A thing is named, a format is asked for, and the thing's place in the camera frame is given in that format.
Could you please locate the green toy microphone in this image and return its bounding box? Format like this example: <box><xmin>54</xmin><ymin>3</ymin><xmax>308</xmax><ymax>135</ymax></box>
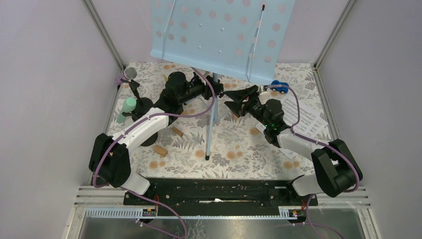
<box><xmin>116</xmin><ymin>98</ymin><xmax>137</xmax><ymax>124</ymax></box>

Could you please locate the light wooden block near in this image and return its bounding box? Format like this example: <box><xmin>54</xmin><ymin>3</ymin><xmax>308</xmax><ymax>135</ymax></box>
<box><xmin>153</xmin><ymin>145</ymin><xmax>168</xmax><ymax>157</ymax></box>

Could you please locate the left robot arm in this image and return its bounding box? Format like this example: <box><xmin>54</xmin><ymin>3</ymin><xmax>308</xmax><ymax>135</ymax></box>
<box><xmin>89</xmin><ymin>71</ymin><xmax>224</xmax><ymax>205</ymax></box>

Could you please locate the floral tablecloth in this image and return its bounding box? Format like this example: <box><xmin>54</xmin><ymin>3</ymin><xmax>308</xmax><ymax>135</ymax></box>
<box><xmin>105</xmin><ymin>62</ymin><xmax>340</xmax><ymax>181</ymax></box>

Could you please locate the black microphone stand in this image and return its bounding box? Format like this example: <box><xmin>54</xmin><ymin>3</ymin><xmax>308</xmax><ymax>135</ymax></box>
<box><xmin>125</xmin><ymin>112</ymin><xmax>159</xmax><ymax>147</ymax></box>
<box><xmin>127</xmin><ymin>80</ymin><xmax>153</xmax><ymax>116</ymax></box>

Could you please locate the blue toy car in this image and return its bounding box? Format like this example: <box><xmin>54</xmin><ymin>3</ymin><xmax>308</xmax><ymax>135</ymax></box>
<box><xmin>270</xmin><ymin>80</ymin><xmax>289</xmax><ymax>94</ymax></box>

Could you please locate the light wooden block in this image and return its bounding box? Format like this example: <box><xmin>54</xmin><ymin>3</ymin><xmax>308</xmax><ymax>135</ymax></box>
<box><xmin>172</xmin><ymin>126</ymin><xmax>184</xmax><ymax>137</ymax></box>
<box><xmin>153</xmin><ymin>145</ymin><xmax>168</xmax><ymax>157</ymax></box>

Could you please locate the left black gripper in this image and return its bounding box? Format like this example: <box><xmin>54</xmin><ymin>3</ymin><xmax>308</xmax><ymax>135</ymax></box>
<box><xmin>179</xmin><ymin>76</ymin><xmax>224</xmax><ymax>105</ymax></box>

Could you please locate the light blue music stand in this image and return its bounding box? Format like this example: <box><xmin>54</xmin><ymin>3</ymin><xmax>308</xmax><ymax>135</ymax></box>
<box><xmin>150</xmin><ymin>0</ymin><xmax>296</xmax><ymax>161</ymax></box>

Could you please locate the sheet music page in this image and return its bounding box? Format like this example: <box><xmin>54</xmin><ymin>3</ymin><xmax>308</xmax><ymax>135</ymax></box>
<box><xmin>277</xmin><ymin>95</ymin><xmax>322</xmax><ymax>160</ymax></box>
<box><xmin>293</xmin><ymin>108</ymin><xmax>328</xmax><ymax>137</ymax></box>

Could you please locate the black microphone stand front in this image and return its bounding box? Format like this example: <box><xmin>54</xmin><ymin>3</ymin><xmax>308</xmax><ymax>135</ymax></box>
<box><xmin>125</xmin><ymin>112</ymin><xmax>159</xmax><ymax>147</ymax></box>

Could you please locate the light wooden block centre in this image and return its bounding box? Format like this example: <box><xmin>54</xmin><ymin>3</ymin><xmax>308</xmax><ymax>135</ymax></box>
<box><xmin>172</xmin><ymin>126</ymin><xmax>184</xmax><ymax>137</ymax></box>

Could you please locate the black microphone stand rear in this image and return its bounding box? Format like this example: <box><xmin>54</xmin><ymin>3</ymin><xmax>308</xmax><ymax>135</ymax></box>
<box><xmin>127</xmin><ymin>80</ymin><xmax>153</xmax><ymax>116</ymax></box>

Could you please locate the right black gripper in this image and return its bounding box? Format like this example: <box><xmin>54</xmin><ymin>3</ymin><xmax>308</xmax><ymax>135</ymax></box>
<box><xmin>224</xmin><ymin>85</ymin><xmax>271</xmax><ymax>128</ymax></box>

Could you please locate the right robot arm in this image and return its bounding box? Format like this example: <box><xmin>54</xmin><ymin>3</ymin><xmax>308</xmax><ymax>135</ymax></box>
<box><xmin>222</xmin><ymin>85</ymin><xmax>363</xmax><ymax>205</ymax></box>

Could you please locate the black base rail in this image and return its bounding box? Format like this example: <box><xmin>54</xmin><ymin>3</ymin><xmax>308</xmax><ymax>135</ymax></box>
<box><xmin>123</xmin><ymin>177</ymin><xmax>307</xmax><ymax>217</ymax></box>

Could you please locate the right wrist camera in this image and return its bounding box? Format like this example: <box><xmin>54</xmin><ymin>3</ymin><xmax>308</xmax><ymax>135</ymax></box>
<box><xmin>258</xmin><ymin>86</ymin><xmax>272</xmax><ymax>105</ymax></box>

